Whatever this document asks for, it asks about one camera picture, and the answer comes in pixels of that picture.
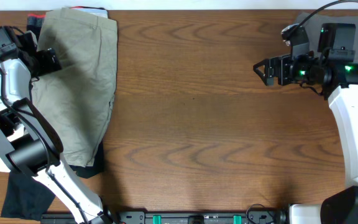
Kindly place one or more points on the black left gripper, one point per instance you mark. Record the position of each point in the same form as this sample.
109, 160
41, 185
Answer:
46, 66

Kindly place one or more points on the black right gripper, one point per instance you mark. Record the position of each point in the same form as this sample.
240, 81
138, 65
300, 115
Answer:
284, 63

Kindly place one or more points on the khaki green shorts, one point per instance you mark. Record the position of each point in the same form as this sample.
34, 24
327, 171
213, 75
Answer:
78, 99

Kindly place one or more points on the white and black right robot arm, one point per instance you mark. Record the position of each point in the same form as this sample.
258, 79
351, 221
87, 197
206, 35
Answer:
339, 82

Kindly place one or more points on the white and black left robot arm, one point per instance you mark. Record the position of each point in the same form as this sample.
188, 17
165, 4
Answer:
28, 143

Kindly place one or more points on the white garment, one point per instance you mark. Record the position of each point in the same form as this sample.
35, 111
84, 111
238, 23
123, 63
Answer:
2, 163

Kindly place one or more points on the black pants with red waistband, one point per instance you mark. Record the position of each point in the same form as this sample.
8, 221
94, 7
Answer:
28, 199

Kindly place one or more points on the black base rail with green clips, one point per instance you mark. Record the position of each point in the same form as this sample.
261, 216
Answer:
256, 216

